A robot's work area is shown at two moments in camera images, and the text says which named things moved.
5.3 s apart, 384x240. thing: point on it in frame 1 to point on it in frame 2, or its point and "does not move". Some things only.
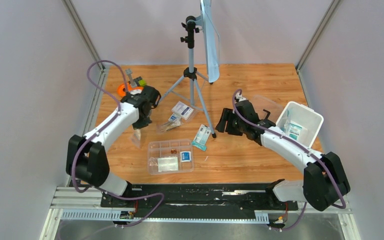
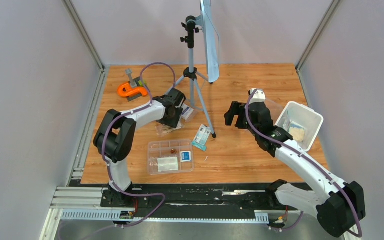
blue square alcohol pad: (185, 156) does not move
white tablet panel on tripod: (212, 40) does not move
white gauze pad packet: (167, 164) does not move
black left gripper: (138, 125) to (173, 123)
